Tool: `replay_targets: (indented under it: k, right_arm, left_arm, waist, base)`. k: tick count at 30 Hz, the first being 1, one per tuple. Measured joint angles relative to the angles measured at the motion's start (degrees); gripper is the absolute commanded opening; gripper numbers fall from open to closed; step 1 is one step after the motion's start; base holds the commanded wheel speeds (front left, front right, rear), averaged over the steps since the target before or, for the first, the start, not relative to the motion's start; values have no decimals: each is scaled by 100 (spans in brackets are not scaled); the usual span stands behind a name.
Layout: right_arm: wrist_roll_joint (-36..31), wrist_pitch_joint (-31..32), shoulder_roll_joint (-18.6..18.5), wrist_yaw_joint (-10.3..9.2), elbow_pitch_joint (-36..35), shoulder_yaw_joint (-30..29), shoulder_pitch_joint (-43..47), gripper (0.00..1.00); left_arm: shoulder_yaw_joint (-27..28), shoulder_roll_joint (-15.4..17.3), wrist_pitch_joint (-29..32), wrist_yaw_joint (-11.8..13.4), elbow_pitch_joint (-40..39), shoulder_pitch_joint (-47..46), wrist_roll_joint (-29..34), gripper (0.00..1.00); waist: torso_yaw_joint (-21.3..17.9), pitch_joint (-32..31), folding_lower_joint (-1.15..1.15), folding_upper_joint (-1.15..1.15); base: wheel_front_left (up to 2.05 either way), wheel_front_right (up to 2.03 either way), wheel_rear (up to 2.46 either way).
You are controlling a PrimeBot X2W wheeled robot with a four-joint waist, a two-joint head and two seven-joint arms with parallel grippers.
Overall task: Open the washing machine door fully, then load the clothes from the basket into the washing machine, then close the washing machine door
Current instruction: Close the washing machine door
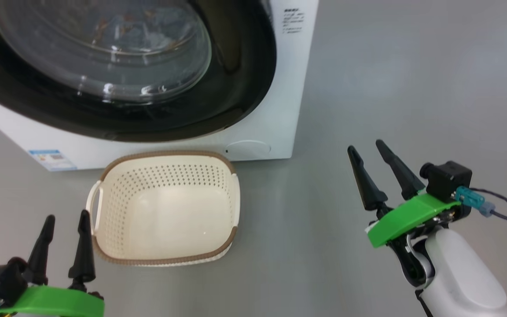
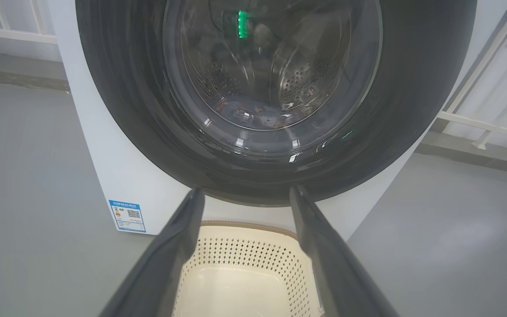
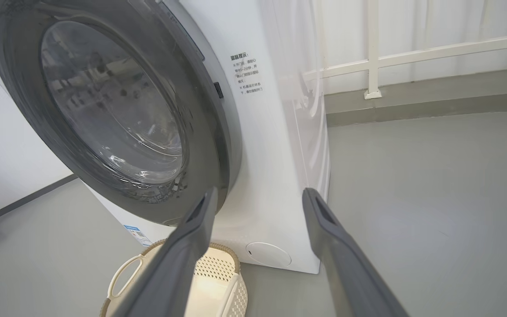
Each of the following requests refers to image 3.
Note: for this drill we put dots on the white metal railing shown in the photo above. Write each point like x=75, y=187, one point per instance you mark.
x=372, y=48

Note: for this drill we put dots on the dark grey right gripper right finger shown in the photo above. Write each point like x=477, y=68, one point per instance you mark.
x=350, y=268

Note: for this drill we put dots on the blue energy label sticker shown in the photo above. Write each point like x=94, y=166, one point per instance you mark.
x=138, y=236

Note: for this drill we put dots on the cream perforated laundry basket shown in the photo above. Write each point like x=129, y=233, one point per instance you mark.
x=218, y=281

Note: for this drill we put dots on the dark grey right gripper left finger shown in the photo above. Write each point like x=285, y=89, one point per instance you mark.
x=174, y=268

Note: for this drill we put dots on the black text instruction sticker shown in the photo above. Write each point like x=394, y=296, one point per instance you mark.
x=247, y=74

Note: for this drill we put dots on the dark grey round glass door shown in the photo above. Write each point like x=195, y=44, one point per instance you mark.
x=117, y=101

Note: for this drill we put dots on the white front-load washing machine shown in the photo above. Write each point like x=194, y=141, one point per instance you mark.
x=275, y=154

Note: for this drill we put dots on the round white filter cover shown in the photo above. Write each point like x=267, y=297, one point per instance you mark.
x=269, y=254

